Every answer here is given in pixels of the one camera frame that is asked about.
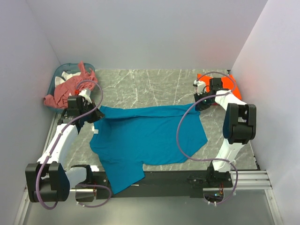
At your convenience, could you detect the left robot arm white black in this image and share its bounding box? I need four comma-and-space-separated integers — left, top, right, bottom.
25, 94, 104, 206

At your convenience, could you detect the teal blue t shirt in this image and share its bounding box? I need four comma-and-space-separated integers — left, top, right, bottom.
90, 105, 208, 194

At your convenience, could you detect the black base beam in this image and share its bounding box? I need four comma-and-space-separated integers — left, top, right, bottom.
91, 170, 225, 200

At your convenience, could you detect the aluminium frame rail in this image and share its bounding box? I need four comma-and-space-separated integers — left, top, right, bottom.
203, 170, 272, 191

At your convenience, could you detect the teal plastic basket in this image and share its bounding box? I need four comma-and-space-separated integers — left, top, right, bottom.
47, 63, 95, 113

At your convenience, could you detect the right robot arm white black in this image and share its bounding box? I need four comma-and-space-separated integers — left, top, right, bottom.
194, 76, 256, 187

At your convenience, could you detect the folded orange t shirt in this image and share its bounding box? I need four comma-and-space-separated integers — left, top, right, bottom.
197, 74, 242, 100

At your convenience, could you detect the white garment in basket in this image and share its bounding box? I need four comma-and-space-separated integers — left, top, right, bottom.
54, 71, 81, 87

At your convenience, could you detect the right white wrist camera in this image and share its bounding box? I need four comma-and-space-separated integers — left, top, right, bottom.
193, 80, 209, 95

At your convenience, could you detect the salmon pink t shirt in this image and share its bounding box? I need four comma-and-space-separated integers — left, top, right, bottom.
44, 61, 98, 109

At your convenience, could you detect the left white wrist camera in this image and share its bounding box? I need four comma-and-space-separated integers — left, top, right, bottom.
76, 88, 92, 104

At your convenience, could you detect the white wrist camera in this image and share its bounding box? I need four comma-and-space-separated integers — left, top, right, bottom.
76, 88, 92, 104
193, 80, 209, 95

